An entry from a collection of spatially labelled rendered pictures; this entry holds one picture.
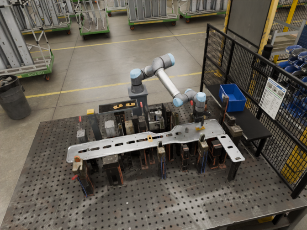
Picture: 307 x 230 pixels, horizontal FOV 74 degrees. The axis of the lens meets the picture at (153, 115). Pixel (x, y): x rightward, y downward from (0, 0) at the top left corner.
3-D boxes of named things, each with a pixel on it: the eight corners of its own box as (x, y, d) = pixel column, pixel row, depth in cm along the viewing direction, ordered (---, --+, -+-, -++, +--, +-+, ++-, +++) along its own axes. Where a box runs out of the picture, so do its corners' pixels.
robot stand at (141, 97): (131, 114, 255) (127, 86, 230) (147, 111, 258) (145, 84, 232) (133, 124, 239) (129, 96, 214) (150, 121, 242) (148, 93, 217)
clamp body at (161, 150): (158, 180, 179) (156, 155, 157) (155, 169, 189) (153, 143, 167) (168, 178, 180) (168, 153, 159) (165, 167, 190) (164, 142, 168)
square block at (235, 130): (227, 159, 193) (234, 132, 170) (223, 153, 199) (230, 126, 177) (235, 158, 194) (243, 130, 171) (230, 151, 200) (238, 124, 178)
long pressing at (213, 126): (65, 166, 161) (64, 165, 160) (68, 146, 178) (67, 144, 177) (226, 134, 178) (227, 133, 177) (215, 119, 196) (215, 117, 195)
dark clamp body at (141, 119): (140, 152, 206) (137, 123, 182) (139, 142, 216) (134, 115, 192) (151, 149, 208) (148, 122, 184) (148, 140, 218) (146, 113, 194)
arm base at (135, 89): (129, 87, 228) (128, 79, 222) (143, 85, 230) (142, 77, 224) (131, 94, 217) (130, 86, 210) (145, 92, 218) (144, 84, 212)
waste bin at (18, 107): (1, 125, 363) (-23, 90, 317) (12, 107, 404) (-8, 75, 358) (30, 120, 369) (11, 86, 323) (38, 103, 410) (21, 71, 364)
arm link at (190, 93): (181, 91, 168) (190, 96, 161) (191, 86, 173) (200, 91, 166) (180, 99, 173) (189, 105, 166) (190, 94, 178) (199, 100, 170)
